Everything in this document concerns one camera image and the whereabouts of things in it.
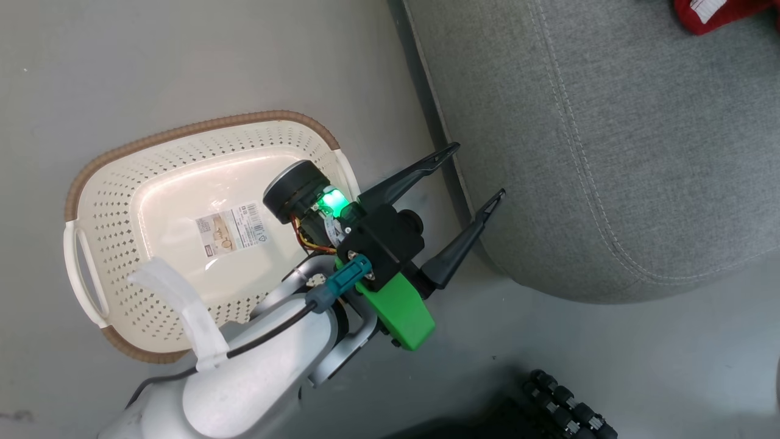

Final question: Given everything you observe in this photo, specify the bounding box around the teal left camera connector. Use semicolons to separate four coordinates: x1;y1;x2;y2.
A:
305;254;373;313

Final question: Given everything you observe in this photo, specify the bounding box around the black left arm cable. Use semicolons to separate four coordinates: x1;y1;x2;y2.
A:
124;301;319;408

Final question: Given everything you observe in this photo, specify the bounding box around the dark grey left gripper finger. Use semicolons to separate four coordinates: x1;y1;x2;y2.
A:
420;188;507;291
358;143;461;213

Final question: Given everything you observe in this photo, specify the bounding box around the grey fabric sofa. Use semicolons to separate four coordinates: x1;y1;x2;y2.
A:
401;0;780;304

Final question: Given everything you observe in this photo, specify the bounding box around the beige perforated laundry basket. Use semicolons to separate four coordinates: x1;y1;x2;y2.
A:
63;110;362;365

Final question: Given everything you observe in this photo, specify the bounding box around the red yellow wire bundle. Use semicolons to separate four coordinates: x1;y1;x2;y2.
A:
291;216;338;255

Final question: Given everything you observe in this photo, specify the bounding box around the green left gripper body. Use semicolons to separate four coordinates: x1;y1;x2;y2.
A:
334;255;437;352

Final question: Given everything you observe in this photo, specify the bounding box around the white cable clip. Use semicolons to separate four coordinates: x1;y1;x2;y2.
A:
127;256;230;373

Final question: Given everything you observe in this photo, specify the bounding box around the red white garment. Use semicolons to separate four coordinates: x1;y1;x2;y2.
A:
673;0;780;36

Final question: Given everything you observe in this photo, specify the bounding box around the paper label sticker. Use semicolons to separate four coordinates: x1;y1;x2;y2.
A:
195;202;269;257

